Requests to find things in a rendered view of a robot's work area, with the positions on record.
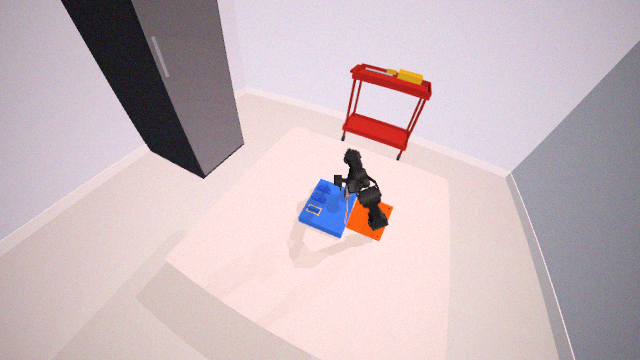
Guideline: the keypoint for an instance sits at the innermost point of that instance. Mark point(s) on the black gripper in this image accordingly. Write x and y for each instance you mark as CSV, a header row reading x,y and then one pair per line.
x,y
338,180

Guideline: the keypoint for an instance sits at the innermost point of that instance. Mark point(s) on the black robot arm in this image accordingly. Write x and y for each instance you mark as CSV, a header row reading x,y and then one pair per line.
x,y
370,197

